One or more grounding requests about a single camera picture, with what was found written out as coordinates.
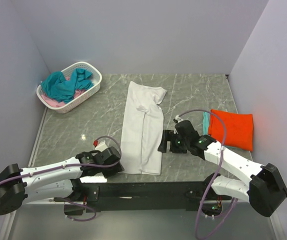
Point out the folded orange t shirt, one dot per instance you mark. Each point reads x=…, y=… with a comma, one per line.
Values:
x=239, y=129

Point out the white plastic laundry basket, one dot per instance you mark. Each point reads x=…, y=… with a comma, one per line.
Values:
x=96, y=79

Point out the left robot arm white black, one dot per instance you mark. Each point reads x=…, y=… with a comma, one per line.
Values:
x=19, y=186

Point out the white t shirt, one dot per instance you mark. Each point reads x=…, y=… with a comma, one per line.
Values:
x=142, y=130

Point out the teal t shirt in basket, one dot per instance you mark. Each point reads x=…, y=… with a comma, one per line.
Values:
x=77, y=74

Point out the folded light teal t shirt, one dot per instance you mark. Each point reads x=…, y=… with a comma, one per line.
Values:
x=205, y=125

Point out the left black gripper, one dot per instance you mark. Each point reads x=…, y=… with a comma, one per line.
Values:
x=114, y=169

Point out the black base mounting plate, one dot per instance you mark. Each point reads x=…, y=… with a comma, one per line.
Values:
x=128, y=196

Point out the pink t shirt in basket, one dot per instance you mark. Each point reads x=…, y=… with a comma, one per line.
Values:
x=58, y=92

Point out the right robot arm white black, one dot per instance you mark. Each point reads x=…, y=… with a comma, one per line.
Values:
x=262, y=186

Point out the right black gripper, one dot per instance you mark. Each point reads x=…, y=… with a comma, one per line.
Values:
x=168, y=135

